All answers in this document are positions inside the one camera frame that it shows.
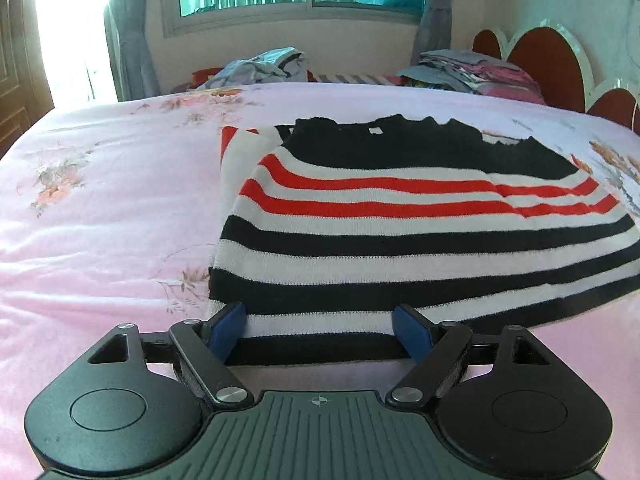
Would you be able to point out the striped cartoon print sweater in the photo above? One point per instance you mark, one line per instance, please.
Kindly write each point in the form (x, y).
(400, 240)

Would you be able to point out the striped cloth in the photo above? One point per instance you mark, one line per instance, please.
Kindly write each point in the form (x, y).
(350, 79)

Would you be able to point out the red pillow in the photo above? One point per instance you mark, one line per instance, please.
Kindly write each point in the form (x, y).
(205, 76)

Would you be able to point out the red scalloped headboard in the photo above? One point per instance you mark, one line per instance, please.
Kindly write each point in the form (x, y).
(550, 60)

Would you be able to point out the brown wooden door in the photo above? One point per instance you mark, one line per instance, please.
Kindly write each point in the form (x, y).
(20, 70)

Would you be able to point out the teal pillow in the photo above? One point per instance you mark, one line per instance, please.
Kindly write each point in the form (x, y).
(392, 0)

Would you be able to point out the grey curtain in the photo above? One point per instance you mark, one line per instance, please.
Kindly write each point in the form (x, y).
(130, 35)
(437, 10)

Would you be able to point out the bed with pink floral sheet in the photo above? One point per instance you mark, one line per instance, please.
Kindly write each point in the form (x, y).
(75, 260)

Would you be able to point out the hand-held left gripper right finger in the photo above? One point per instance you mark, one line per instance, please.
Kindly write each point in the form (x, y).
(412, 331)

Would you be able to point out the heap of grey clothes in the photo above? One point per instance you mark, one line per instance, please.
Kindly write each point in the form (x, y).
(260, 67)

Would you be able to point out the stack of folded clothes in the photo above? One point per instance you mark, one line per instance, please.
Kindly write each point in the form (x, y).
(475, 75)

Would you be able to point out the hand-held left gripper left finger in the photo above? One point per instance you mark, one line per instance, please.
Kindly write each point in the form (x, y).
(227, 329)

